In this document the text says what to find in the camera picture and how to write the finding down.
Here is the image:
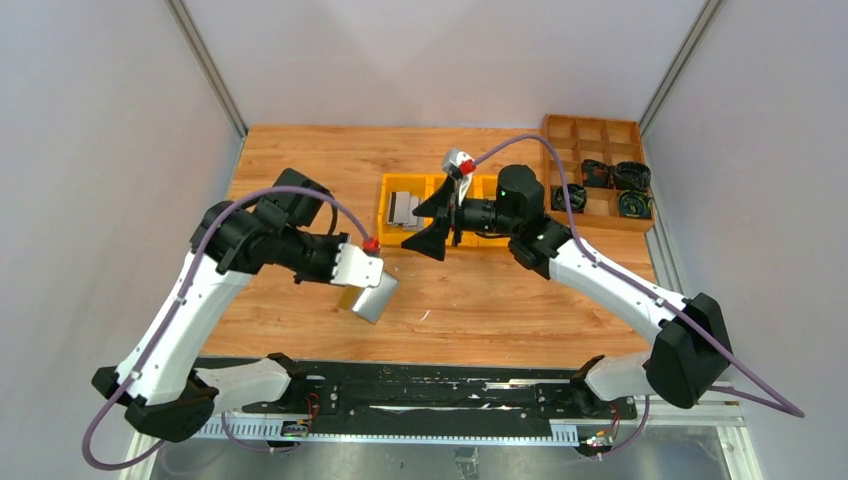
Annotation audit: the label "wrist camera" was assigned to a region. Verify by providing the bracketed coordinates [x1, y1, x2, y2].
[441, 148, 476, 205]
[330, 243, 384, 287]

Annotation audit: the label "wooden compartment tray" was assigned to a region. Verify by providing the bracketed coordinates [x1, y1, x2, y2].
[541, 114, 655, 233]

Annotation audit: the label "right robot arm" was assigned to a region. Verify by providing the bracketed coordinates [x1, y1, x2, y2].
[401, 164, 731, 409]

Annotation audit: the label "yellow three-compartment bin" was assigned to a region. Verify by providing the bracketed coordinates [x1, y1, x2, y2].
[374, 173, 525, 250]

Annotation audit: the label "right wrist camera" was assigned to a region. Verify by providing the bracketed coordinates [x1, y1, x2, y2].
[441, 148, 476, 205]

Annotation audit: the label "black coiled strap left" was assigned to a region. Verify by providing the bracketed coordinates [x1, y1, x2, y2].
[553, 184, 589, 214]

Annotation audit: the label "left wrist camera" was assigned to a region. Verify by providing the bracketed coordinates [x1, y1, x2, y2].
[330, 243, 384, 287]

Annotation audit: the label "black coiled strap upper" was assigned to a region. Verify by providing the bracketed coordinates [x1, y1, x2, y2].
[581, 159, 611, 190]

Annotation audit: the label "black coiled strap right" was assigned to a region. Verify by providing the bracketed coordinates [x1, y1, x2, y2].
[610, 161, 653, 192]

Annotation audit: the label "black green coiled strap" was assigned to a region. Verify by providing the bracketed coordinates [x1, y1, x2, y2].
[618, 190, 654, 220]

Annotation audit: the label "aluminium frame rail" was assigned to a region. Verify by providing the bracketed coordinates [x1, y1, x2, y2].
[119, 370, 763, 480]

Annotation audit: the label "grey cards in left bin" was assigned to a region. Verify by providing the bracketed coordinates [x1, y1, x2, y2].
[386, 191, 424, 231]

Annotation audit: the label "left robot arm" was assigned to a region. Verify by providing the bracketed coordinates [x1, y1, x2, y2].
[92, 168, 349, 442]

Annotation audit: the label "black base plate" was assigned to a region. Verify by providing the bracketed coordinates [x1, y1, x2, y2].
[198, 360, 644, 446]

